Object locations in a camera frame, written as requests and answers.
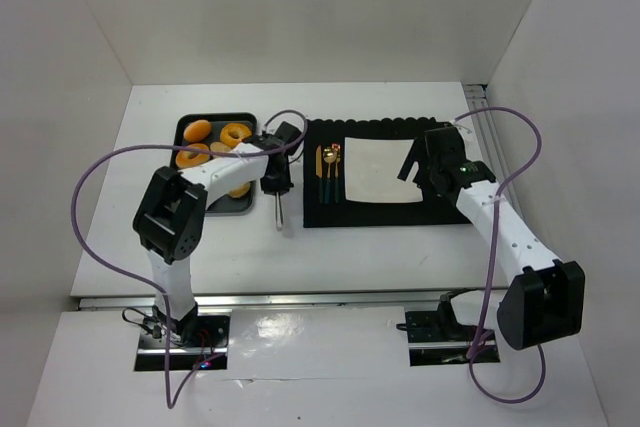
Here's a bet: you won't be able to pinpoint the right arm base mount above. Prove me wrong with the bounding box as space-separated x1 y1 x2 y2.
396 289 476 367

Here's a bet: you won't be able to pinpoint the orange bagel near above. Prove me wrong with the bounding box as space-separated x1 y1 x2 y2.
175 143 210 170

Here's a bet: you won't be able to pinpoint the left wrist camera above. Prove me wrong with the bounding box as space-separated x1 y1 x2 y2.
275 121 302 148

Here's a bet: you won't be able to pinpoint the round crumbly bun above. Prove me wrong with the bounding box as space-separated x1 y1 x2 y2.
227 182 251 199

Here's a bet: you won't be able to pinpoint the silver metal tongs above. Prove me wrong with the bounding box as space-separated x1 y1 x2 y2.
274 192 284 232

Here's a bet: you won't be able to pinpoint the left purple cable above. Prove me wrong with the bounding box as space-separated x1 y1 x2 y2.
71 109 308 409

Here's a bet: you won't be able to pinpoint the aluminium side rail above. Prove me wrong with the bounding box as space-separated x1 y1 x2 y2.
462 84 510 182

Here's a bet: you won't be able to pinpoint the gold spoon green handle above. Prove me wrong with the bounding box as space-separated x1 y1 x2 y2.
323 147 337 204

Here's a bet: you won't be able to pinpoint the aluminium table edge rail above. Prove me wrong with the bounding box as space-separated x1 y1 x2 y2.
77 286 519 311

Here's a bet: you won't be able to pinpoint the plain orange bun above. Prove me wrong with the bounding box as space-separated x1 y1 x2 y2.
183 119 212 143

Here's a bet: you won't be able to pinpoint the orange bagel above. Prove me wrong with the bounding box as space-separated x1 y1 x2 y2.
175 143 210 170
219 122 252 149

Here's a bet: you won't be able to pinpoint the black placemat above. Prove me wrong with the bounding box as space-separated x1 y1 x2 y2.
303 117 469 229

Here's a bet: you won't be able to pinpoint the black baking tray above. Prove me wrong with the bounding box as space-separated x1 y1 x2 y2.
174 112 258 216

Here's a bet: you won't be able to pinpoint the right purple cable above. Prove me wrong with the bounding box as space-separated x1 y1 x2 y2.
452 106 546 405

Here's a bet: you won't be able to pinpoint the purple cable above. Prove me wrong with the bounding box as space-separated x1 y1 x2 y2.
452 106 546 405
71 109 308 409

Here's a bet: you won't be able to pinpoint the oblong bread roll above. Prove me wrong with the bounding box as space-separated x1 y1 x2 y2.
209 141 232 153

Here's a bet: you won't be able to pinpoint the orange bagel far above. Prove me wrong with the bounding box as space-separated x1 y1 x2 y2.
219 122 252 149

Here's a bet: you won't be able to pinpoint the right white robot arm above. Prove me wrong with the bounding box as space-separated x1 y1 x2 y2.
398 125 585 350

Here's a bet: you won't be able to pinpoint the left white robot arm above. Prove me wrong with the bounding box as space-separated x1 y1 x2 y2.
133 122 302 343

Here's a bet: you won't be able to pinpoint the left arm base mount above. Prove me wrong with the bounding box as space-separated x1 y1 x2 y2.
121 308 231 372

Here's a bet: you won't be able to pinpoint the white square plate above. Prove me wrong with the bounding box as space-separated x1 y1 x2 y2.
343 137 423 204

